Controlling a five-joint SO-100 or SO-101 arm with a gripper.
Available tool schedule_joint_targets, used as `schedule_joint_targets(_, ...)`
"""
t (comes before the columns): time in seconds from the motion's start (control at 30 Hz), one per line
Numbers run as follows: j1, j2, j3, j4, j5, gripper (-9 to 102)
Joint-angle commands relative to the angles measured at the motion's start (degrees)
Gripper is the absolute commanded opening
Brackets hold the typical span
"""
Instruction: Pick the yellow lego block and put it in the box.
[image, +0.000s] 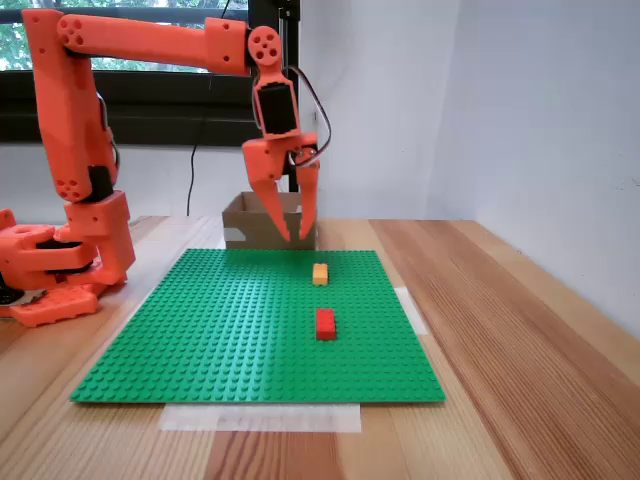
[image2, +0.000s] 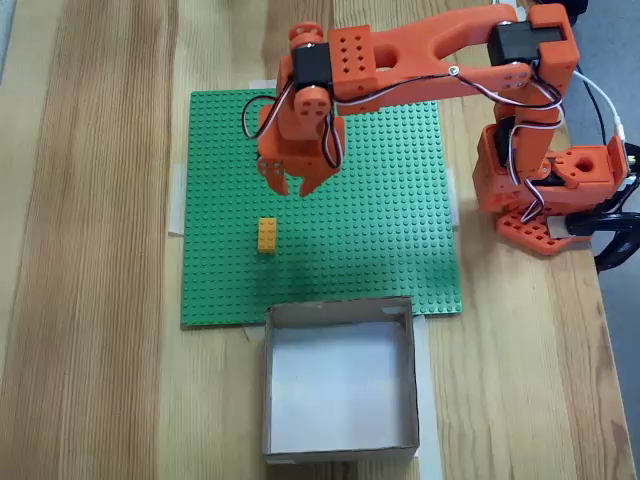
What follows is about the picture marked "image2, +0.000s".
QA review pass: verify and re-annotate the long white masking tape strip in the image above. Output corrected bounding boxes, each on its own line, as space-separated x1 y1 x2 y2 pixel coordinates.
412 315 444 480

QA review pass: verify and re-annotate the yellow lego block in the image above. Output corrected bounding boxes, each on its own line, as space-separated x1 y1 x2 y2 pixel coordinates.
256 216 278 256

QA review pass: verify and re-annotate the black power cable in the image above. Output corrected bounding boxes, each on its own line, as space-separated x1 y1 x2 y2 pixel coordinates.
574 62 609 146

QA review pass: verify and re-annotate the red white black servo cable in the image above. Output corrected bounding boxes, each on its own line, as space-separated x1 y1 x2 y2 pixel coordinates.
319 102 347 170

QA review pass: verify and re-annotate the brown cardboard box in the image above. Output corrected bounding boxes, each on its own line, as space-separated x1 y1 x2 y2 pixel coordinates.
262 295 421 467

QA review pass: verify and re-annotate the white power cable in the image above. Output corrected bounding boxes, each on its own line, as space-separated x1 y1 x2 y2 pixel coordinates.
573 69 627 147

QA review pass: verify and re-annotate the black table clamp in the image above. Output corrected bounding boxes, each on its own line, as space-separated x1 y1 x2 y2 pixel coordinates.
562 209 640 274

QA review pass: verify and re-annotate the green lego baseplate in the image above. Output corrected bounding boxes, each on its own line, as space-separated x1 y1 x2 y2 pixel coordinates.
180 88 464 329

